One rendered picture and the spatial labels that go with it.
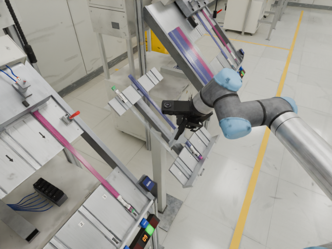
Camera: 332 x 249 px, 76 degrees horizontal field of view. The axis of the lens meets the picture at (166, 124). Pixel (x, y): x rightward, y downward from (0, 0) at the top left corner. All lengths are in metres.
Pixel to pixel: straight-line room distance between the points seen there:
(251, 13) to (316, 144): 4.38
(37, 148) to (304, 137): 0.75
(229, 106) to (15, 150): 0.64
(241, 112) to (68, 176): 0.90
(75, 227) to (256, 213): 1.33
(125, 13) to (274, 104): 1.10
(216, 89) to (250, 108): 0.10
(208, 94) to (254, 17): 4.26
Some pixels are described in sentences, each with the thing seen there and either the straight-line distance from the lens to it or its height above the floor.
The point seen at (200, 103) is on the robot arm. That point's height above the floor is 1.13.
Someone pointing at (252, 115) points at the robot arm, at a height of 1.16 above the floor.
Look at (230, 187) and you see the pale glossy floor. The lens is 1.85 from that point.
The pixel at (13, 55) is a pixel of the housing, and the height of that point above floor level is 1.25.
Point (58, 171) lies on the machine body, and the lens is 1.23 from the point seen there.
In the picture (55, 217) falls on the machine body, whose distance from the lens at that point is 1.09.
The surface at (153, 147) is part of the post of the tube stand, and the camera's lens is 1.10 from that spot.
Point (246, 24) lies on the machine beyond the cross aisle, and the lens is 4.91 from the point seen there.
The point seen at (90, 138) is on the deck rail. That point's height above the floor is 0.95.
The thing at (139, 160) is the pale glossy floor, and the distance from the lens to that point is 1.95.
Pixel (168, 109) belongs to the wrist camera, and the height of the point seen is 1.08.
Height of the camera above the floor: 1.52
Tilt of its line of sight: 42 degrees down
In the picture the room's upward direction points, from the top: straight up
